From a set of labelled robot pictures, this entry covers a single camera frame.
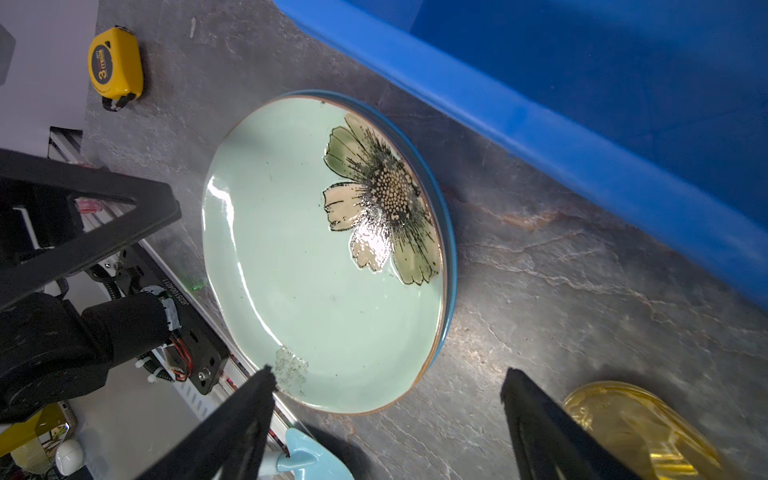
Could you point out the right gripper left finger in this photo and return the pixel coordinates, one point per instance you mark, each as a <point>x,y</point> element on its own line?
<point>230,444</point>

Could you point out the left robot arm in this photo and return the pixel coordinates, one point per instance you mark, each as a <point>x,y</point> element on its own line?
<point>51,351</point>

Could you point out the blue plastic bin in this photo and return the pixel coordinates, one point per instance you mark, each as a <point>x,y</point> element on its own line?
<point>654,110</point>

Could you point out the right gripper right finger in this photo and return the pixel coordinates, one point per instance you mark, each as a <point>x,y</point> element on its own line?
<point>547,442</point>

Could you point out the light blue toy shovel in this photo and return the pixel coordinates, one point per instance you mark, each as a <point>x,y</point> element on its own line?
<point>306,459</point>

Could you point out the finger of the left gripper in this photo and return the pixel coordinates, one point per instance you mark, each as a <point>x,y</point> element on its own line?
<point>43,238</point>

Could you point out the white watermelon plate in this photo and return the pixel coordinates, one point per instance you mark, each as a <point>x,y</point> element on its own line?
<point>435,206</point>

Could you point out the green flower plate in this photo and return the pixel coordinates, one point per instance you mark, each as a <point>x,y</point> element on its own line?
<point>320,257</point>

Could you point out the yellow glass cup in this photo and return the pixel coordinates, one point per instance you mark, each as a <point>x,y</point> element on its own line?
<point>645,433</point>

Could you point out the yellow tape measure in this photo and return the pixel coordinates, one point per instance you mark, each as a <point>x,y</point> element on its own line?
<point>115,68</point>

